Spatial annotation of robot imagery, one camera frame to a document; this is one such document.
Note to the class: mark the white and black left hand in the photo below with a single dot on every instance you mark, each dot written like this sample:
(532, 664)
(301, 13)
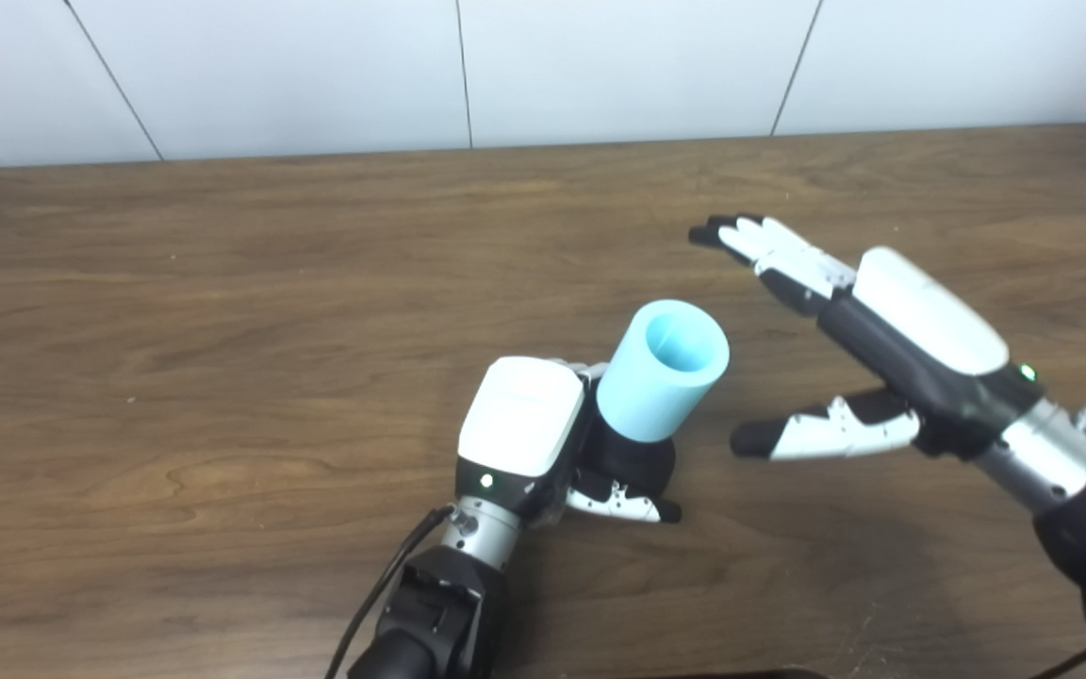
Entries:
(519, 415)

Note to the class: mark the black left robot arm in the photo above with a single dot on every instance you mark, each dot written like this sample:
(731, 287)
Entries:
(439, 613)

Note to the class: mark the white and black right hand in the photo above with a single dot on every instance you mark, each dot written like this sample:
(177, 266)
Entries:
(929, 316)

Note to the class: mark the black nozzle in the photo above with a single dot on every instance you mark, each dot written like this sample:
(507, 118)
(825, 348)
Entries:
(637, 462)

